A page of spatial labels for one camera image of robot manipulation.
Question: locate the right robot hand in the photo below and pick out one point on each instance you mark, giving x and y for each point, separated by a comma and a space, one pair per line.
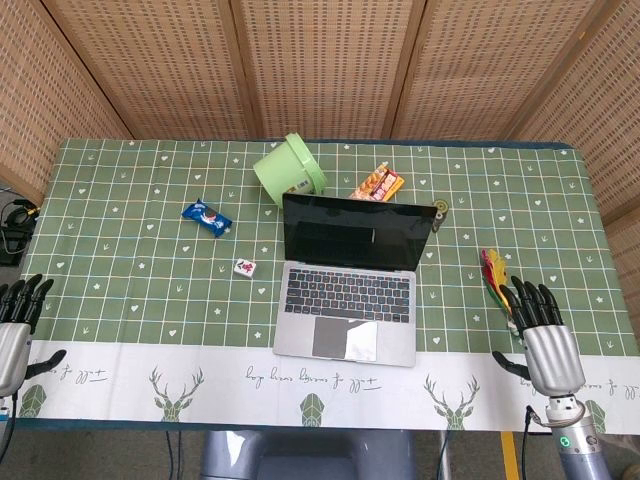
552, 356

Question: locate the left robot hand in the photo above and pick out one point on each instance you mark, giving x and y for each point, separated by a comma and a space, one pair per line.
12, 340

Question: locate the silver laptop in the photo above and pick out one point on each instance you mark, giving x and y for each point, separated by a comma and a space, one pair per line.
350, 280

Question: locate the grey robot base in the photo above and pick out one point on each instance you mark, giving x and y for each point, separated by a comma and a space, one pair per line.
310, 457

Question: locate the colourful feather shuttlecock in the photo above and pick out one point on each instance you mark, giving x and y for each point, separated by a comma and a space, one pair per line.
497, 282

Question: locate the black equipment on floor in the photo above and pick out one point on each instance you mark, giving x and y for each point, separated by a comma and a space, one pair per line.
15, 225

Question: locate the green checked tablecloth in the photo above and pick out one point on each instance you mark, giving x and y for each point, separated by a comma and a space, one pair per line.
150, 300

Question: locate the dark correction tape dispenser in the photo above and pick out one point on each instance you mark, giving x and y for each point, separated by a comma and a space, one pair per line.
440, 214

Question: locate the blue cookie packet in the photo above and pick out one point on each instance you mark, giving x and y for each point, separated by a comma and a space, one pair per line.
206, 218

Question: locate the orange snack box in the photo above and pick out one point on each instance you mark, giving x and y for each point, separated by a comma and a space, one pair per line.
378, 186

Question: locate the white mahjong tile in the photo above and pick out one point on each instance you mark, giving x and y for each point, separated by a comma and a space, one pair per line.
245, 267

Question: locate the green plastic bucket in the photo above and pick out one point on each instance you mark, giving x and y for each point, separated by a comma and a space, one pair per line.
287, 167

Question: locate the bamboo folding screen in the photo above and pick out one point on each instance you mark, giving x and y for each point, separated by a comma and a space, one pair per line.
320, 65

